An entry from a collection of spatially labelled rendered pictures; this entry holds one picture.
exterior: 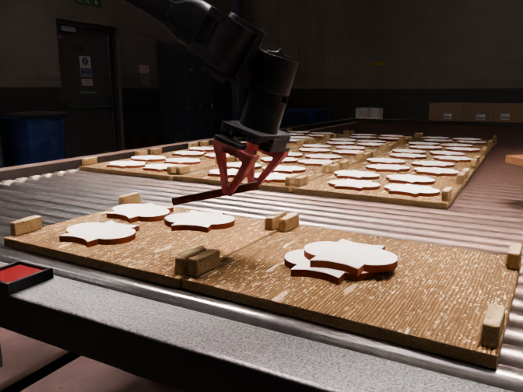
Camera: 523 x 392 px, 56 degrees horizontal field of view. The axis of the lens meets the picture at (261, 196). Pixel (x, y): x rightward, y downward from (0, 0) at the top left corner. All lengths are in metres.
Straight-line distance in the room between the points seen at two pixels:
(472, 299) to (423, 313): 0.09
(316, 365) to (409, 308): 0.16
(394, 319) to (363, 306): 0.05
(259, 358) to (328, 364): 0.07
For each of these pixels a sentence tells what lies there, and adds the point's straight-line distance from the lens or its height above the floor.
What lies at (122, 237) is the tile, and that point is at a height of 0.95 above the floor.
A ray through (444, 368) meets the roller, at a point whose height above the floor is 0.91.
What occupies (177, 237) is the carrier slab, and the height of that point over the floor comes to 0.94.
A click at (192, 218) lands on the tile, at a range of 0.99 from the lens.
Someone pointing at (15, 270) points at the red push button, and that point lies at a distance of 0.85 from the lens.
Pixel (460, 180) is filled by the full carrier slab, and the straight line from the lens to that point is 1.53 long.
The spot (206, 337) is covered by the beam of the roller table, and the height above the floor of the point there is 0.91.
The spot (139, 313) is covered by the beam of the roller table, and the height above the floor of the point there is 0.92.
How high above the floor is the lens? 1.20
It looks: 12 degrees down
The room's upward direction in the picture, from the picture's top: straight up
